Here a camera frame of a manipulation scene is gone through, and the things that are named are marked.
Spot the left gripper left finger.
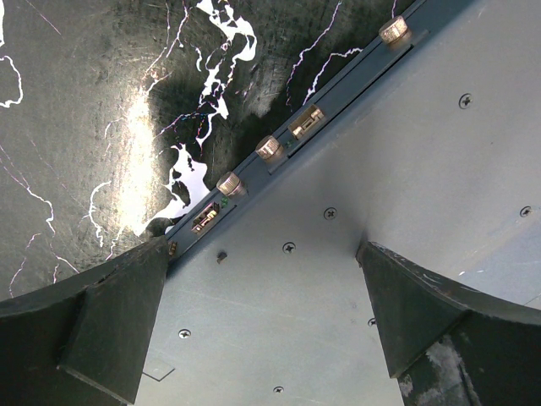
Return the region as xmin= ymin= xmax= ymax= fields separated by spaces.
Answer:
xmin=1 ymin=237 xmax=169 ymax=405

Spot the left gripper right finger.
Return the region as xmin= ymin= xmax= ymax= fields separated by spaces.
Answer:
xmin=356 ymin=242 xmax=540 ymax=405

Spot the dark grey network switch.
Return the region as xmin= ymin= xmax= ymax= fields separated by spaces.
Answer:
xmin=136 ymin=1 xmax=540 ymax=405

